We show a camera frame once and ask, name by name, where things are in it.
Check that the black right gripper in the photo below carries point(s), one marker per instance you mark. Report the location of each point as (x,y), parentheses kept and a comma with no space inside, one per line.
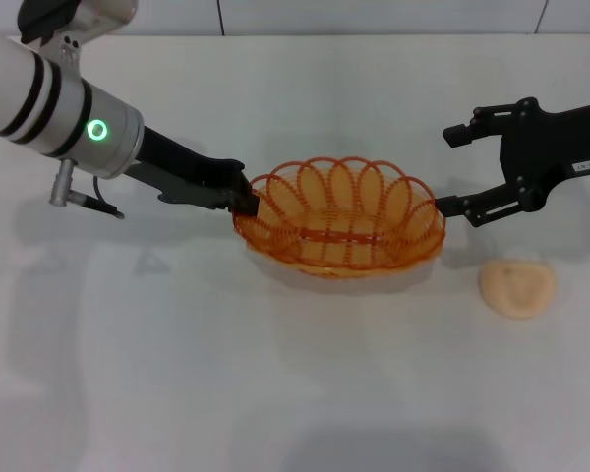
(546,152)

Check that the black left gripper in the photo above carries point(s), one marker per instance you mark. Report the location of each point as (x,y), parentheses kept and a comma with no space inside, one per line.
(177,164)

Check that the pale peach bread bun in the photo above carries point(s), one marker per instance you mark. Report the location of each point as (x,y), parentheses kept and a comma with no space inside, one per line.
(516,290)

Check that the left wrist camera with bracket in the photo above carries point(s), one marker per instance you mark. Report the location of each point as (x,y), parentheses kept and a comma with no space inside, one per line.
(54,19)

